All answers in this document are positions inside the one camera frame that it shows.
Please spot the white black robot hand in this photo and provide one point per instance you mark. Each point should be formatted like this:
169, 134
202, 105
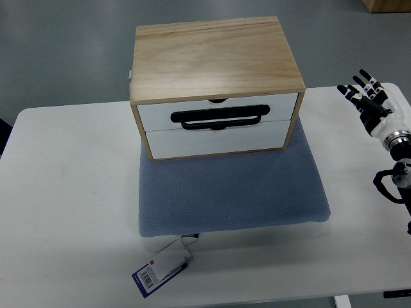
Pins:
380, 113

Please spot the white top drawer black handle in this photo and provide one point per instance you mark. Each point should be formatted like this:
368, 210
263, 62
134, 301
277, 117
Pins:
170, 116

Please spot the wooden drawer cabinet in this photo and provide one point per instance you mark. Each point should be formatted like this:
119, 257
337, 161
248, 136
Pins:
215, 61

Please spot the white bottom drawer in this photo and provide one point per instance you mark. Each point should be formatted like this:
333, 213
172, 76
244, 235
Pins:
189, 143

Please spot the cardboard box in background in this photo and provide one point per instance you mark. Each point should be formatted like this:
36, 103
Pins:
387, 6

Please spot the blue mesh cushion mat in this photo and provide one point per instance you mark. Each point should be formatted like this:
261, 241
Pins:
231, 192

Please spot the black table controller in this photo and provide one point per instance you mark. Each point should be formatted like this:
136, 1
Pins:
397, 293

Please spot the white table leg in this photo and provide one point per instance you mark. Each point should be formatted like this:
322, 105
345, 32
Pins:
342, 301

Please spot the white blue product tag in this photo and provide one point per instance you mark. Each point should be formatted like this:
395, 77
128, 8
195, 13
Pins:
162, 267

